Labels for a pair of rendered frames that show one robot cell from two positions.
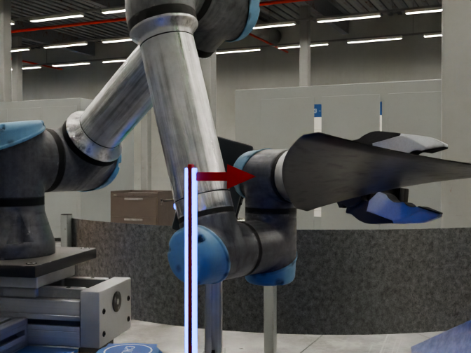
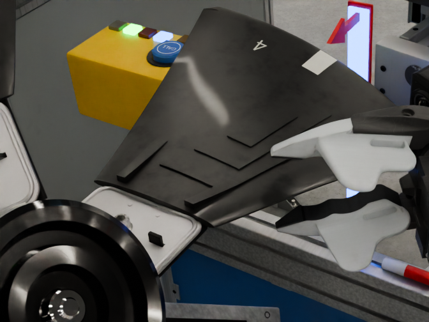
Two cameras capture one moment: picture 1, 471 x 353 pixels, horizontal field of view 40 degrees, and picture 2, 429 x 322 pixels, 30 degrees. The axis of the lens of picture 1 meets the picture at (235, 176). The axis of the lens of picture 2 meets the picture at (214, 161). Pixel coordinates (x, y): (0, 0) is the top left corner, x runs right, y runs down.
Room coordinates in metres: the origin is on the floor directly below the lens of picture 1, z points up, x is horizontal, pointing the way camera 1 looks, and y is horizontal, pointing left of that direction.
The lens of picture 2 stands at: (0.91, -0.59, 1.52)
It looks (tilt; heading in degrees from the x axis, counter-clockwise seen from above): 36 degrees down; 127
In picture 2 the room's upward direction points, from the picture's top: 6 degrees counter-clockwise
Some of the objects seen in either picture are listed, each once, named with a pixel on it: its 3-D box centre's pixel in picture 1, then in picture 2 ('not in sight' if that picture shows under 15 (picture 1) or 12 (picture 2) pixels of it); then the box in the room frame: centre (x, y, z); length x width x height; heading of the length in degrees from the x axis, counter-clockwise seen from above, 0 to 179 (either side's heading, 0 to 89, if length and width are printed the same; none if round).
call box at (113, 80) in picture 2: not in sight; (146, 84); (0.33, 0.06, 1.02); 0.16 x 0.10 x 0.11; 178
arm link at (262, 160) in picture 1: (270, 177); not in sight; (0.94, -0.05, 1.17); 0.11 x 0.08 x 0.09; 35
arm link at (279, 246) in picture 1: (263, 245); not in sight; (0.93, -0.04, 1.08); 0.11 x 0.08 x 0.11; 142
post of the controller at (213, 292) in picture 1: (213, 295); not in sight; (1.16, 0.04, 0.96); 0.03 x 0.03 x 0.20; 88
